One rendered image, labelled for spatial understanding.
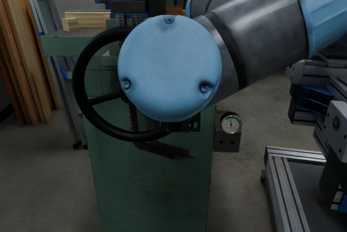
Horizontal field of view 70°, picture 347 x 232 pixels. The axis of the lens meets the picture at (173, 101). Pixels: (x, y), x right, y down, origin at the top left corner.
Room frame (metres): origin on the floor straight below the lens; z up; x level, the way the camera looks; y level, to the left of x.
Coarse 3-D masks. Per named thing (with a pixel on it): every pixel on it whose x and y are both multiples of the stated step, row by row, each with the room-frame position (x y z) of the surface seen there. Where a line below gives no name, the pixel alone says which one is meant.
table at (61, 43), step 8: (56, 32) 0.81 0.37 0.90; (64, 32) 0.81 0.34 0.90; (72, 32) 0.81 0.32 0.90; (80, 32) 0.81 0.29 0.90; (88, 32) 0.81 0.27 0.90; (96, 32) 0.81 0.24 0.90; (48, 40) 0.74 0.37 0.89; (56, 40) 0.74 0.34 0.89; (64, 40) 0.74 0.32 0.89; (72, 40) 0.73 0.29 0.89; (80, 40) 0.73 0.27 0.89; (88, 40) 0.73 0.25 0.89; (48, 48) 0.74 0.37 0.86; (56, 48) 0.74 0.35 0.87; (64, 48) 0.74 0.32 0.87; (72, 48) 0.73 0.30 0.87; (80, 48) 0.73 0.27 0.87; (104, 48) 0.73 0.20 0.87; (72, 56) 0.74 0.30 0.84; (96, 56) 0.73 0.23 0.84; (104, 56) 0.63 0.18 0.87; (112, 56) 0.63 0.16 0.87; (104, 64) 0.63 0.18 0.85; (112, 64) 0.63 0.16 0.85
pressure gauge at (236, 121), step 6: (228, 114) 0.65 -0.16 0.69; (234, 114) 0.65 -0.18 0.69; (222, 120) 0.64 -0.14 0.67; (228, 120) 0.64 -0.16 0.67; (234, 120) 0.64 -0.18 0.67; (240, 120) 0.64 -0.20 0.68; (222, 126) 0.64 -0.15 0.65; (228, 126) 0.64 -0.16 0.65; (234, 126) 0.64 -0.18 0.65; (240, 126) 0.64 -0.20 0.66; (228, 132) 0.64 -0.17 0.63; (234, 132) 0.64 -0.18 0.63
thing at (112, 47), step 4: (108, 20) 0.63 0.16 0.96; (112, 20) 0.63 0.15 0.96; (128, 20) 0.63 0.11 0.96; (144, 20) 0.63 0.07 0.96; (108, 24) 0.63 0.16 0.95; (112, 24) 0.63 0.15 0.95; (128, 24) 0.63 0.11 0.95; (132, 24) 0.63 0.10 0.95; (108, 28) 0.63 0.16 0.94; (108, 44) 0.63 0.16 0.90; (112, 44) 0.63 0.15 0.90; (116, 44) 0.63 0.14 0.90; (108, 48) 0.63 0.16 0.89; (112, 48) 0.63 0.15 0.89; (116, 48) 0.63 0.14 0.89; (112, 52) 0.63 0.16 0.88; (116, 52) 0.63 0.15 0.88
